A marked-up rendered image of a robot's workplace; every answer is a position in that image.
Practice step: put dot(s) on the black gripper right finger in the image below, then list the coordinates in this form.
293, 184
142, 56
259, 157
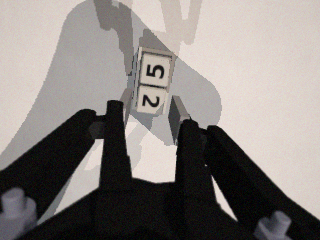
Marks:
256, 201

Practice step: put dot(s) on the white cube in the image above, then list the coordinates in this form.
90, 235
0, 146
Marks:
151, 99
155, 69

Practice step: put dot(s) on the beige open tray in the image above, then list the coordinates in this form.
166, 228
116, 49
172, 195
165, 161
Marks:
142, 50

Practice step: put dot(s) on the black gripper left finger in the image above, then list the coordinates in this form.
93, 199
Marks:
29, 185

